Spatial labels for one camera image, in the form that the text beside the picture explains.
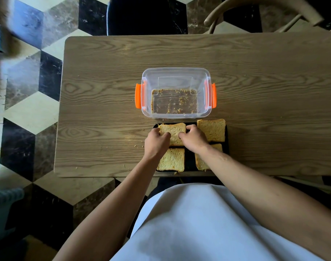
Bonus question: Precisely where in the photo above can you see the person's left hand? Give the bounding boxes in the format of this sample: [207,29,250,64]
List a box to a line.
[144,128,171,161]

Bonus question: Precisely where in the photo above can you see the person's right hand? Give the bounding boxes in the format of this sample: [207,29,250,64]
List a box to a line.
[178,124,210,155]

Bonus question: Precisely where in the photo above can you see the toasted bread slice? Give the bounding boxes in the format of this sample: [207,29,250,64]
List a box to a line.
[158,122,187,147]
[194,143,223,171]
[197,119,226,143]
[156,148,186,173]

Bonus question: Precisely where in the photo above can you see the person's right forearm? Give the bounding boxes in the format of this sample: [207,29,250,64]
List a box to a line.
[199,145,331,261]

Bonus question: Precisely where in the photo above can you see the person's left forearm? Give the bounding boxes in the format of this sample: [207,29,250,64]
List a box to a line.
[53,156,162,261]

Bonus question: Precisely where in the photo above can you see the black baking tray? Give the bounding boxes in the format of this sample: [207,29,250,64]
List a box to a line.
[153,121,230,173]

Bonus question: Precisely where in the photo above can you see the bread crumbs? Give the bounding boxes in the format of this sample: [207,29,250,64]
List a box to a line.
[151,88,198,115]

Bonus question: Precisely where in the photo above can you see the white shirt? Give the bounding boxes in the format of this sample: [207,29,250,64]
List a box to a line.
[110,183,326,261]

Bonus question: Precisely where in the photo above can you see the black chair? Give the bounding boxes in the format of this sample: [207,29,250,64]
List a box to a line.
[107,0,188,36]

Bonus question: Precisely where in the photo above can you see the light wooden chair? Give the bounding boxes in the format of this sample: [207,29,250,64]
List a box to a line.
[203,0,331,34]

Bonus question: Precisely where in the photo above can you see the grey-blue plastic basket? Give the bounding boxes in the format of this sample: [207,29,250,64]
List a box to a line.
[0,187,25,243]

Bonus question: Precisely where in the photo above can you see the clear container with orange handles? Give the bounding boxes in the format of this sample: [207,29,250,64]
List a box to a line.
[135,67,217,119]

